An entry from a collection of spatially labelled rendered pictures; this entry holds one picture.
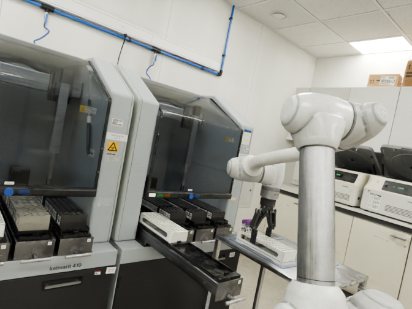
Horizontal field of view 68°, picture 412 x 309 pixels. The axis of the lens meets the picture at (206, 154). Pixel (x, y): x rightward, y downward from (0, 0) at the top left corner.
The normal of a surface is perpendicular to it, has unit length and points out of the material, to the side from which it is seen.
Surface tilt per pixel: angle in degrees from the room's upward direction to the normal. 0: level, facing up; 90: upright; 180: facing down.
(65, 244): 90
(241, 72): 90
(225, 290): 90
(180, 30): 90
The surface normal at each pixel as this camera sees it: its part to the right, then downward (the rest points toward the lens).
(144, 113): 0.63, 0.16
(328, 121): 0.25, -0.12
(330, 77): -0.75, -0.11
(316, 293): -0.19, -0.76
